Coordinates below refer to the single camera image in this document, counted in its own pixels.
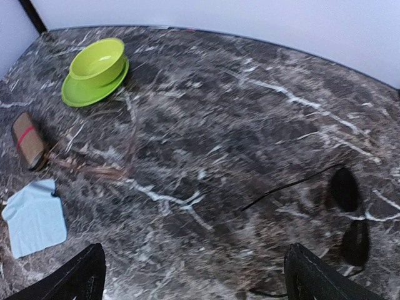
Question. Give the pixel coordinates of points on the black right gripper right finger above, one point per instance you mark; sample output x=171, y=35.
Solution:
x=308, y=277

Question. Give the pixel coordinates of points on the pink translucent sunglasses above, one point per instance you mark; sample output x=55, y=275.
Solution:
x=101, y=139

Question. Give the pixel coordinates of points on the black sunglasses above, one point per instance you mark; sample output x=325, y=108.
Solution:
x=353, y=248

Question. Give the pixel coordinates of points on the left light blue cloth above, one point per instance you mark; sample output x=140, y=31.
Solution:
x=35, y=218

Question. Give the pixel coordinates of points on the green plastic bowl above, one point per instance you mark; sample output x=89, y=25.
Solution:
x=100, y=63

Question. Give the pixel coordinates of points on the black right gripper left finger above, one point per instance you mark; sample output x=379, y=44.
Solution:
x=82, y=277

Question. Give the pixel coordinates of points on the green plastic plate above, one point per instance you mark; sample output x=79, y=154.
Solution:
x=76, y=94

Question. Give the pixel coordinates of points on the left black frame post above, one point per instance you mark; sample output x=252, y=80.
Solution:
x=33, y=16

